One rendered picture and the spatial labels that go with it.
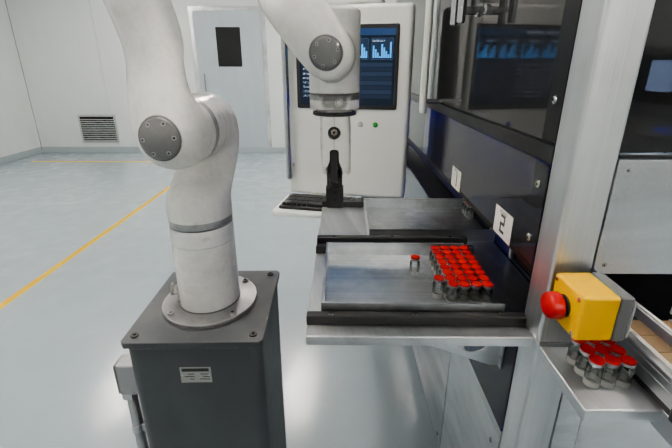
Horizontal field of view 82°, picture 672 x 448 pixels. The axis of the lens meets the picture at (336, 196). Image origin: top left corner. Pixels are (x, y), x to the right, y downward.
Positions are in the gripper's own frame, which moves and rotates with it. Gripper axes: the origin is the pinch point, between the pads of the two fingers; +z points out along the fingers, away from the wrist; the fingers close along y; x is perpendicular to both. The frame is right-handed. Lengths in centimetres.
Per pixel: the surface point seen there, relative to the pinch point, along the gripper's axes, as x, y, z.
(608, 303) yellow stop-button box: -37.8, -21.6, 8.1
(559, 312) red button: -32.5, -20.0, 10.7
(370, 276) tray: -7.9, 9.1, 22.1
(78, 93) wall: 406, 544, 16
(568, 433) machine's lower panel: -44, -12, 43
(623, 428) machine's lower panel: -54, -12, 42
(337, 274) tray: -0.4, 9.9, 22.1
